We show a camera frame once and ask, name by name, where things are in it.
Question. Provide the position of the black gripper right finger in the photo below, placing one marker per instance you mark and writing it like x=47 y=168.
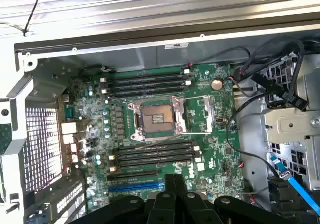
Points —
x=192 y=209

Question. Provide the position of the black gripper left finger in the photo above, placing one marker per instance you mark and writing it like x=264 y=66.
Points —
x=160 y=209

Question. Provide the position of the black RAM slot white latches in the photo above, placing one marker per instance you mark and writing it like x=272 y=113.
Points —
x=145 y=87
x=145 y=75
x=155 y=164
x=155 y=153

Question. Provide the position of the blue expansion slot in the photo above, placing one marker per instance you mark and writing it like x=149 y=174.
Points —
x=135 y=187

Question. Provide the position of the long black expansion slot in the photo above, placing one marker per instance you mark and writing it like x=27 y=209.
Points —
x=132 y=176

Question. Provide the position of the green motherboard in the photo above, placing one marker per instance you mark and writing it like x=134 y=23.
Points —
x=220 y=144

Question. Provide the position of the thin metal locking lever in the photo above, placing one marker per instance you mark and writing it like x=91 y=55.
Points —
x=197 y=97
x=197 y=133

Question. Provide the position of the silver CPU socket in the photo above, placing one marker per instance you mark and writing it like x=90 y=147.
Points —
x=155 y=119

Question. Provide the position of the silver socket cover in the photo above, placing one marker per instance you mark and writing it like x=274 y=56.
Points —
x=209 y=114

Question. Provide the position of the small silver USB port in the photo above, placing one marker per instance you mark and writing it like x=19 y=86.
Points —
x=74 y=148
x=74 y=158

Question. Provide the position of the large silver port block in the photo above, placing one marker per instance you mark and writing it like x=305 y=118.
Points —
x=68 y=128
x=68 y=139

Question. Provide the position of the round coin cell battery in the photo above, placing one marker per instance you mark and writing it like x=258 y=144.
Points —
x=217 y=84

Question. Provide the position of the grey metal drive cage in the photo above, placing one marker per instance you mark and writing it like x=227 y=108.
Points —
x=287 y=124

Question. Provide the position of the black power plug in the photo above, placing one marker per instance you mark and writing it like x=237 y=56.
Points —
x=275 y=89

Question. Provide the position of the white case sticker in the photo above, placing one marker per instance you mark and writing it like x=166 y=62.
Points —
x=176 y=46

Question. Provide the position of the grey metal PC case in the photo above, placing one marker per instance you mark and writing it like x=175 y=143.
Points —
x=45 y=84

